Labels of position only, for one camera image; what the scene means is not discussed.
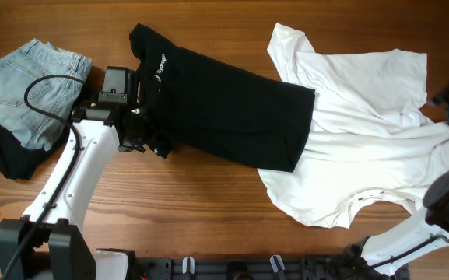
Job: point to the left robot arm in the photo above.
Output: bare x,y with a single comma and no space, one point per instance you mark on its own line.
46,242

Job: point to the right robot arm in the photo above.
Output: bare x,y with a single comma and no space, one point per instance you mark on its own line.
384,256

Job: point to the folded black garment under jeans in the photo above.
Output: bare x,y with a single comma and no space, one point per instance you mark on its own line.
17,162

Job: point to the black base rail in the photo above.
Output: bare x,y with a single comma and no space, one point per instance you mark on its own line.
271,268

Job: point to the folded light blue jeans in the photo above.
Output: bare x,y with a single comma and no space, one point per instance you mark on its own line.
41,73

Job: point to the black polo shirt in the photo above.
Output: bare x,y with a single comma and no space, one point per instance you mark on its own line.
218,108

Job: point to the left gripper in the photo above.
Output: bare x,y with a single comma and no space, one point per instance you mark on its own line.
131,143

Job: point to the white t-shirt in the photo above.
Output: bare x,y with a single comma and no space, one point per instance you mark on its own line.
369,140

